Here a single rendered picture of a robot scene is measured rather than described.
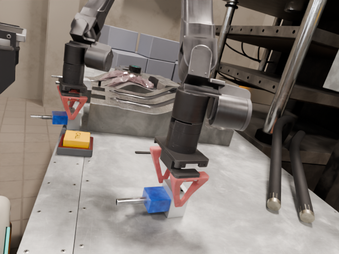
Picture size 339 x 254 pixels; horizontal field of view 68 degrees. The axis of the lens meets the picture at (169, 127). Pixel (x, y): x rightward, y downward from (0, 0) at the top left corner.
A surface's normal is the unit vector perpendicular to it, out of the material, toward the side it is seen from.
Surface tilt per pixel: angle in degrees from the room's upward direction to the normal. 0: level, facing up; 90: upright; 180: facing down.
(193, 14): 49
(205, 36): 58
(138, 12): 90
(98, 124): 90
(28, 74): 90
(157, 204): 90
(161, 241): 0
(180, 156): 1
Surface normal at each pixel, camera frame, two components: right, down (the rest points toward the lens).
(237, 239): 0.22, -0.92
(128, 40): 0.51, 0.39
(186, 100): -0.35, 0.22
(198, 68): 0.11, -0.20
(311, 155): 0.25, 0.37
